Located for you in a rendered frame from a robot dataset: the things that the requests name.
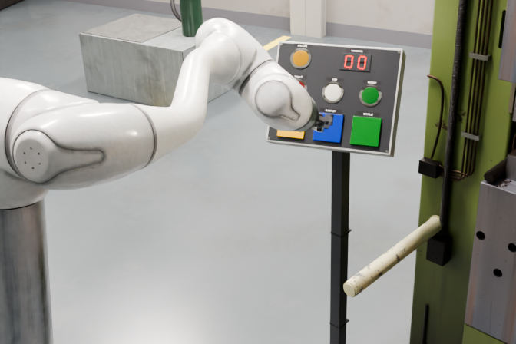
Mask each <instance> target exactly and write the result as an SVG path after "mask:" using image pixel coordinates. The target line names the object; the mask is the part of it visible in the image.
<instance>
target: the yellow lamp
mask: <svg viewBox="0 0 516 344"><path fill-rule="evenodd" d="M308 60H309V56H308V54H307V52H305V51H303V50H299V51H297V52H296V53H295V54H294V55H293V62H294V64H295V65H297V66H303V65H305V64H306V63H307V62H308Z"/></svg>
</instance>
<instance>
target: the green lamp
mask: <svg viewBox="0 0 516 344"><path fill-rule="evenodd" d="M378 98H379V93H378V91H377V90H376V89H375V88H372V87H370V88H366V89H365V90H364V91H363V93H362V99H363V100H364V102H365V103H367V104H373V103H375V102H377V100H378Z"/></svg>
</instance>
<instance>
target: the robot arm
mask: <svg viewBox="0 0 516 344"><path fill-rule="evenodd" d="M195 45H196V49H195V50H193V51H192V52H191V53H189V55H188V56H187V57H186V58H185V60H184V62H183V64H182V67H181V70H180V75H179V78H178V81H177V86H176V90H175V93H174V99H173V101H172V104H171V106H170V107H154V106H146V105H140V104H109V103H103V104H99V103H98V102H97V101H95V100H91V99H87V98H80V97H78V96H74V95H71V94H66V93H62V92H60V91H54V90H51V89H48V88H46V87H44V86H42V85H39V84H34V83H31V82H27V81H19V80H15V79H10V78H0V344H54V338H53V325H52V313H51V290H50V278H49V265H48V242H47V230H46V218H45V196H46V195H47V194H48V191H49V190H78V189H82V188H87V187H93V186H97V185H100V184H105V183H108V182H111V181H114V180H119V179H121V178H123V177H126V176H127V175H129V174H132V173H133V172H136V171H138V170H141V169H143V168H145V167H147V166H149V165H150V164H152V163H153V162H155V161H156V160H158V159H160V158H162V157H163V156H165V155H167V154H169V153H170V152H172V151H175V150H176V149H178V148H180V147H182V146H184V145H185V144H187V143H188V142H189V141H191V140H192V139H193V138H194V137H195V136H196V135H197V133H198V132H199V131H200V129H201V128H202V125H203V123H204V119H205V117H206V112H207V98H208V88H209V82H210V83H212V84H217V85H219V86H221V87H224V88H226V89H228V90H231V89H233V90H234V91H235V92H236V93H238V95H239V96H241V97H242V99H243V100H244V101H245V102H246V103H248V105H249V106H250V107H251V108H252V110H253V112H254V114H255V115H256V116H257V117H258V118H259V119H260V120H261V121H263V122H264V123H265V124H267V125H269V126H270V127H272V128H275V129H277V130H280V131H298V132H300V133H301V132H303V131H307V130H309V129H311V128H312V129H313V130H315V131H318V132H323V131H324V128H325V129H329V126H332V123H333V117H334V115H333V114H325V117H323V114H321V113H319V112H318V109H317V106H316V103H315V101H314V100H313V99H312V98H311V97H310V96H309V94H308V92H307V91H306V89H305V88H304V87H303V86H302V85H301V84H300V83H299V82H298V81H297V80H296V79H295V78H294V77H293V76H292V75H290V74H289V73H288V72H287V71H285V70H284V69H283V68H282V67H280V66H279V65H278V64H277V63H276V62H275V61H274V60H273V59H272V58H271V57H270V55H269V54H268V52H267V51H266V50H265V49H264V47H263V46H262V45H261V44H260V43H259V42H258V41H257V40H256V39H255V38H253V37H252V36H251V35H250V34H249V33H248V32H247V31H245V30H244V29H243V28H241V27H240V26H239V25H237V24H235V23H233V22H231V21H229V20H226V19H224V18H213V19H210V20H208V21H206V22H204V23H203V24H202V25H201V26H200V27H199V29H198V31H197V34H196V37H195Z"/></svg>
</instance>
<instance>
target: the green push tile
mask: <svg viewBox="0 0 516 344"><path fill-rule="evenodd" d="M381 128H382V119H381V118H373V117H359V116H353V120H352V132H351V138H350V144H351V145H359V146H367V147H379V141H380V134H381Z"/></svg>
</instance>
